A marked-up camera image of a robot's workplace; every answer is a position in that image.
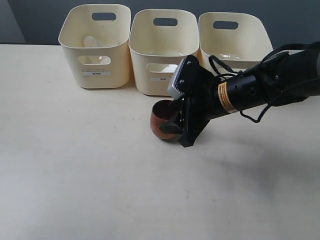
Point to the left cream plastic bin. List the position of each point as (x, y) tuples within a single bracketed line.
[(109, 23)]

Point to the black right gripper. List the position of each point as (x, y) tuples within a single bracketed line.
[(189, 117)]

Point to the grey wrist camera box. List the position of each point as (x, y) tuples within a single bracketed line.
[(183, 77)]

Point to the right cream plastic bin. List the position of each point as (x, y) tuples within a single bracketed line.
[(239, 40)]

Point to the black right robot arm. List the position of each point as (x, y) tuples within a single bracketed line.
[(287, 75)]

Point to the cream plastic bin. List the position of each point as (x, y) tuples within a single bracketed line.
[(159, 39), (109, 23), (239, 40)]

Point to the brown wooden cup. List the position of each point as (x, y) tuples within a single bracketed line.
[(161, 113)]

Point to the clear plastic bottle white cap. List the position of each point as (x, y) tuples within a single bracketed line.
[(91, 42)]

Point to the middle cream plastic bin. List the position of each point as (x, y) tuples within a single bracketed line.
[(159, 39)]

